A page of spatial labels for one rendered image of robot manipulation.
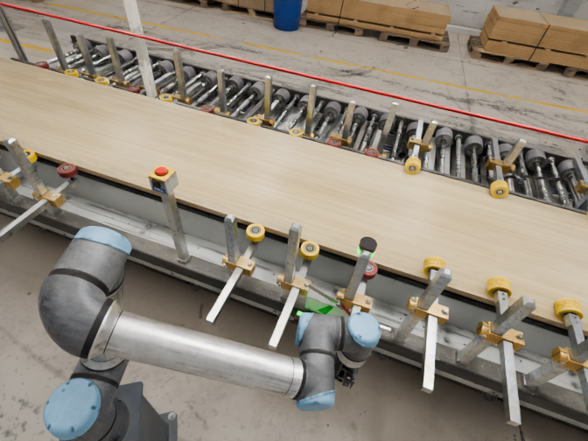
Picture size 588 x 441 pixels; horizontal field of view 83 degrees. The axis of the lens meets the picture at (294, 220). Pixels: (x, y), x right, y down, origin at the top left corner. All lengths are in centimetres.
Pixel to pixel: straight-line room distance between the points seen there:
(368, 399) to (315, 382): 132
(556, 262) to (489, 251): 29
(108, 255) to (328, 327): 55
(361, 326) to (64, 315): 66
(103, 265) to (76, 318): 12
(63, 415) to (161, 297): 124
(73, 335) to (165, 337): 16
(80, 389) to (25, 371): 120
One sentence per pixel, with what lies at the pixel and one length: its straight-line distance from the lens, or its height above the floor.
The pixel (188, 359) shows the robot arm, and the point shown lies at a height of 130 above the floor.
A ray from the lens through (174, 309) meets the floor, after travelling 233.
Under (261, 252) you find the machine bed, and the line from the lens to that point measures 167.
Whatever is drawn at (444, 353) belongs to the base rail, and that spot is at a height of 70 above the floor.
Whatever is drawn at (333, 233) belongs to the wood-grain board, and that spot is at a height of 90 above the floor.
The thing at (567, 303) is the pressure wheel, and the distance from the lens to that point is 163.
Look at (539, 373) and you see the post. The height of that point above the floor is 81.
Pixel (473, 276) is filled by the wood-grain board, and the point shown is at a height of 90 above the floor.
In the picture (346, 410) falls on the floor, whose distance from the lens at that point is 210.
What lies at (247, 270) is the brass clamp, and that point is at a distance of 141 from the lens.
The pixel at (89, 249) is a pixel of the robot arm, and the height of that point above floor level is 143.
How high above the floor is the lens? 200
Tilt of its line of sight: 47 degrees down
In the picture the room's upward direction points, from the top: 7 degrees clockwise
